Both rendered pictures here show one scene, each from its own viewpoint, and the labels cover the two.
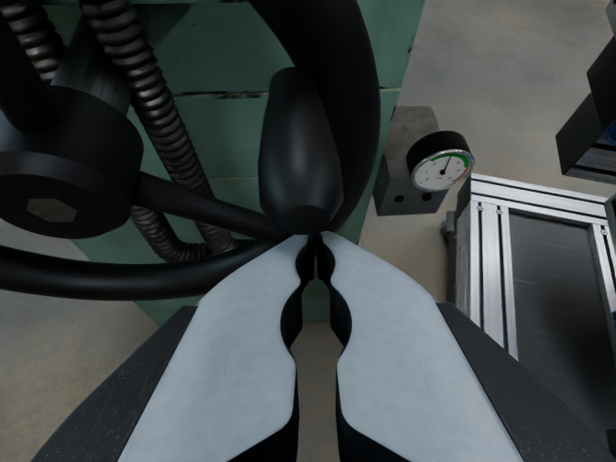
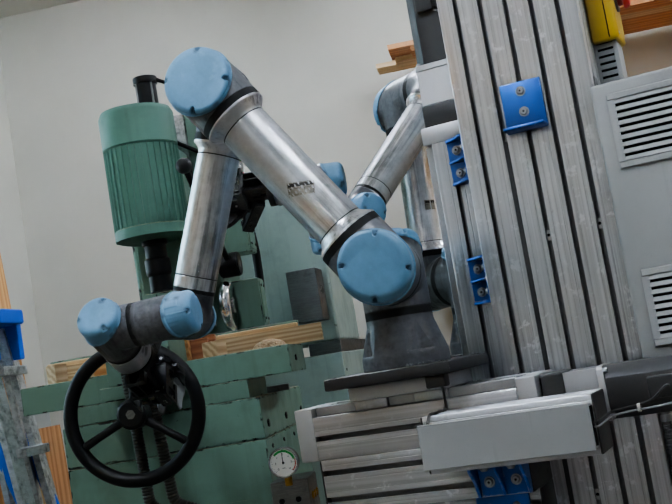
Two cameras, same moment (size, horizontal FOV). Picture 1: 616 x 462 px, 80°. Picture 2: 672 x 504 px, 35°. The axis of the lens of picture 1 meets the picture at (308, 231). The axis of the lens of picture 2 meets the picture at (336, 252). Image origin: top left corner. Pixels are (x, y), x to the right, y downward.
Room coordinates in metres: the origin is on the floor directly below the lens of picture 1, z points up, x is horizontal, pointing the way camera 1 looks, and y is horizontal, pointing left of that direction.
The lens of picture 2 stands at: (-1.89, -0.78, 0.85)
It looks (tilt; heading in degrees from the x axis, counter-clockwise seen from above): 6 degrees up; 12
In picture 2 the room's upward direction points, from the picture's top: 10 degrees counter-clockwise
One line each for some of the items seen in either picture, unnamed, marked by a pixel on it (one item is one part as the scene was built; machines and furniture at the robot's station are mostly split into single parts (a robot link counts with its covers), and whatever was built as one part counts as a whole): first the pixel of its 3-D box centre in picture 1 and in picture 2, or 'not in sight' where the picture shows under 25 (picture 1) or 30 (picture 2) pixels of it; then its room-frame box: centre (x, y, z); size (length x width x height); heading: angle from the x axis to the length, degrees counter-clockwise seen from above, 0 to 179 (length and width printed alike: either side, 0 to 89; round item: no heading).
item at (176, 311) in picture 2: not in sight; (168, 317); (-0.19, -0.11, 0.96); 0.11 x 0.11 x 0.08; 2
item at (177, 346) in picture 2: not in sight; (147, 360); (0.26, 0.13, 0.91); 0.15 x 0.14 x 0.09; 96
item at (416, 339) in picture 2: not in sight; (402, 337); (-0.06, -0.47, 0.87); 0.15 x 0.15 x 0.10
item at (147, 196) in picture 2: not in sight; (144, 176); (0.45, 0.15, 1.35); 0.18 x 0.18 x 0.31
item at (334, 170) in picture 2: not in sight; (319, 183); (0.33, -0.29, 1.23); 0.11 x 0.08 x 0.09; 96
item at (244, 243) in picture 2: not in sight; (234, 225); (0.68, 0.02, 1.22); 0.09 x 0.08 x 0.15; 6
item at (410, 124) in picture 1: (406, 161); (296, 495); (0.34, -0.13, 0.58); 0.12 x 0.08 x 0.08; 6
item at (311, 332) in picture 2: not in sight; (186, 353); (0.45, 0.12, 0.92); 0.64 x 0.02 x 0.04; 96
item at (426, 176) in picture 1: (434, 165); (285, 466); (0.27, -0.13, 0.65); 0.06 x 0.04 x 0.08; 96
